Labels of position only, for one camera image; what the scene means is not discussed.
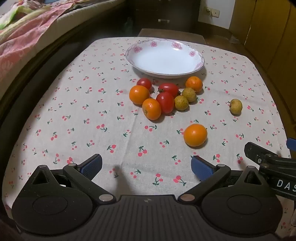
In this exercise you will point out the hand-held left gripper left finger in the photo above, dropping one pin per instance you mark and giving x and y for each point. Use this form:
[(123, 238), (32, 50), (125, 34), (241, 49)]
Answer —
[(92, 165)]

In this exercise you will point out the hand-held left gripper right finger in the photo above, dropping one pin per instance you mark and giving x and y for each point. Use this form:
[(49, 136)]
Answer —
[(201, 167)]

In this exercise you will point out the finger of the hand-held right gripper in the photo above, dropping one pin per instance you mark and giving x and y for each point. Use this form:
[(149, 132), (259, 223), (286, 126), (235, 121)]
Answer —
[(291, 143), (256, 153)]

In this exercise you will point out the orange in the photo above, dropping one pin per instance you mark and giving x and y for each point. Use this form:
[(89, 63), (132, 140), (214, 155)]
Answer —
[(194, 83), (151, 109), (139, 94), (195, 135)]

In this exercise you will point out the yellow-brown longan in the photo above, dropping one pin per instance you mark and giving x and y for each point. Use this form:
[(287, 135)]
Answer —
[(181, 102), (235, 106), (189, 94)]

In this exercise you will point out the red tomato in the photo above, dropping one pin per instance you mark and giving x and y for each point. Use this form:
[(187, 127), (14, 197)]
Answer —
[(144, 83), (168, 89), (165, 102)]

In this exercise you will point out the white floral rim plate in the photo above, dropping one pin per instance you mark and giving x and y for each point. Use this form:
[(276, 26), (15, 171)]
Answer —
[(165, 58)]

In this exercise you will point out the cherry print tablecloth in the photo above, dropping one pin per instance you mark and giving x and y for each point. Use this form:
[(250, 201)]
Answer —
[(92, 120)]

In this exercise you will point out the yellow wooden wardrobe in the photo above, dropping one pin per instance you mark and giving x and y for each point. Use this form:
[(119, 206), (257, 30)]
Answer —
[(268, 30)]

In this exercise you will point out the bed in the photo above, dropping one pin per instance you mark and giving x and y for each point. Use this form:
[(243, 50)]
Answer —
[(57, 39)]

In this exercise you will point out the pink floral blanket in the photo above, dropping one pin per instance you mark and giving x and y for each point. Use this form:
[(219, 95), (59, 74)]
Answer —
[(25, 34)]

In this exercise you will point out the dark wooden nightstand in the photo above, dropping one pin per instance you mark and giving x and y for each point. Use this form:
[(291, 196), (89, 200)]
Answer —
[(166, 14)]

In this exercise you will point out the yellow-green cloth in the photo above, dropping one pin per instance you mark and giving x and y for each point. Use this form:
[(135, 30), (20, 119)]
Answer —
[(13, 14)]

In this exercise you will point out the wall outlet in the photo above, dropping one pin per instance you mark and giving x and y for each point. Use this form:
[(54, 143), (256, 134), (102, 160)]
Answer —
[(211, 11)]

